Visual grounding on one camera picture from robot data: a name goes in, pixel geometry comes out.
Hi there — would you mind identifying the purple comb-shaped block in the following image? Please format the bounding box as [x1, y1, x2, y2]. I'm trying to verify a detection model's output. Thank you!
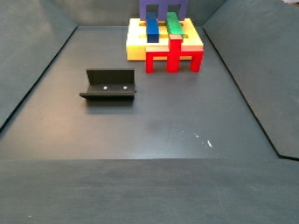
[139, 0, 188, 21]

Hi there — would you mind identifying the yellow slotted board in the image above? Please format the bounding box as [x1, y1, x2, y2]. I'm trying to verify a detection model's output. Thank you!
[126, 18, 203, 61]

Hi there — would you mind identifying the red comb-shaped block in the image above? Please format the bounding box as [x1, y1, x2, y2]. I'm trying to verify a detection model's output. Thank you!
[144, 34, 203, 73]

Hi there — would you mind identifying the blue bar block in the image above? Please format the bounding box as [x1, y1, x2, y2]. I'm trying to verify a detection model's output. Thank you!
[146, 11, 159, 43]

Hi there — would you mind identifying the black angle bracket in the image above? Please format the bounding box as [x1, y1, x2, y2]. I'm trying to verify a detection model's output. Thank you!
[79, 68, 136, 101]

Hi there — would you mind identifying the green bar block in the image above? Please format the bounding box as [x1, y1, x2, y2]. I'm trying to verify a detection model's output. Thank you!
[166, 12, 184, 37]

